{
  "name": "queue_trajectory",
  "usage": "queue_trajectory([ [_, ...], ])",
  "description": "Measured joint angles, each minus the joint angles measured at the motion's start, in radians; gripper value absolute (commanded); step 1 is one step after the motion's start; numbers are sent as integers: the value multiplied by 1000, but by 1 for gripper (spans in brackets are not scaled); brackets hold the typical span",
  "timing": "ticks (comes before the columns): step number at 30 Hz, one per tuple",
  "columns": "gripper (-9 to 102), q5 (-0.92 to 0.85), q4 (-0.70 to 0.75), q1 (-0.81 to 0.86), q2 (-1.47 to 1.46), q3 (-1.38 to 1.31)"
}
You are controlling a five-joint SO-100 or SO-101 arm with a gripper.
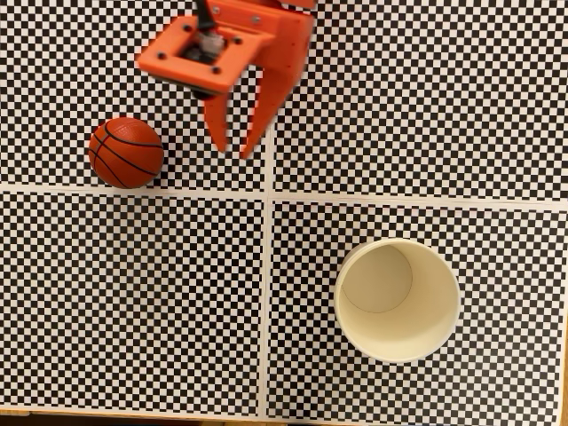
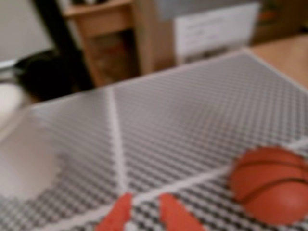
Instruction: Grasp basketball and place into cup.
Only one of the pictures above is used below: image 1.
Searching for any orange camera mount with board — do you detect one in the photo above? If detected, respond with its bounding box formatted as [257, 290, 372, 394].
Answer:
[134, 8, 280, 97]

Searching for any white paper cup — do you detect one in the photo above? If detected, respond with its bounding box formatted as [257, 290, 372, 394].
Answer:
[334, 238, 462, 366]

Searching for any black-white checkerboard sheet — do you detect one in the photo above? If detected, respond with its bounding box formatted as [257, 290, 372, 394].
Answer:
[269, 0, 568, 201]
[0, 0, 270, 191]
[0, 189, 268, 417]
[264, 198, 568, 423]

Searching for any black camera cable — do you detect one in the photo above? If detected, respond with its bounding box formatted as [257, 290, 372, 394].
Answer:
[192, 0, 219, 33]

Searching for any orange mini basketball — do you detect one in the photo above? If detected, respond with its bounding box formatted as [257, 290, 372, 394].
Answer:
[87, 116, 165, 190]

